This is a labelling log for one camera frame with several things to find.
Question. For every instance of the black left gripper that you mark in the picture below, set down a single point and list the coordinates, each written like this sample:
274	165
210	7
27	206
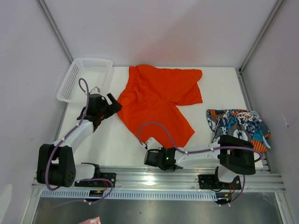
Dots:
113	108

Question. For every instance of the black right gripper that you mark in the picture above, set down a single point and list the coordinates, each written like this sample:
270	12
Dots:
158	150

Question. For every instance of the patterned blue orange shorts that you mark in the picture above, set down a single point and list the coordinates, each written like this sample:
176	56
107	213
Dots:
241	124

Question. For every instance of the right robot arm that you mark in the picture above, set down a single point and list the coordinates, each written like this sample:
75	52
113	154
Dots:
229	155

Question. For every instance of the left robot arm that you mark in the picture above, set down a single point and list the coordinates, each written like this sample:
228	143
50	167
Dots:
56	166

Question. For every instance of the white plastic basket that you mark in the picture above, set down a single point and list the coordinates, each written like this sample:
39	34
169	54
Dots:
94	72

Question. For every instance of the pink cloth piece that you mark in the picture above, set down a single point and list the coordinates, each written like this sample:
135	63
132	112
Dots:
95	220

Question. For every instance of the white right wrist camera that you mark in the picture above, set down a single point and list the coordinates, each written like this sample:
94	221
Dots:
151	143

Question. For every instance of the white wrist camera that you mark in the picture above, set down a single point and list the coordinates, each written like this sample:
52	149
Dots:
95	90
151	143

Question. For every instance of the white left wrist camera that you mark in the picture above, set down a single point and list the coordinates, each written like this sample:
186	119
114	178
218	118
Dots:
95	90

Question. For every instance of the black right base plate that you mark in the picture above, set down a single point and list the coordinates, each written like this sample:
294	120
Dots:
210	182

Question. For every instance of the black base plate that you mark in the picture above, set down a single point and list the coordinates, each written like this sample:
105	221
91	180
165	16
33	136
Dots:
210	182
101	181

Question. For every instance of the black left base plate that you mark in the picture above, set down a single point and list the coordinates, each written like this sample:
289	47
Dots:
101	181

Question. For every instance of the white slotted cable duct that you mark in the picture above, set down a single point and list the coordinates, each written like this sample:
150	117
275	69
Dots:
132	195

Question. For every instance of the right aluminium frame post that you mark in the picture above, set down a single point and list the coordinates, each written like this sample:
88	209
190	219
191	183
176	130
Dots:
262	34

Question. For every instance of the aluminium frame post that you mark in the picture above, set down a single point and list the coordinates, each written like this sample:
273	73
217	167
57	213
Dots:
262	34
55	29

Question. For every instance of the left aluminium frame post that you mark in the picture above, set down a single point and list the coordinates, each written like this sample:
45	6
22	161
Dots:
55	29

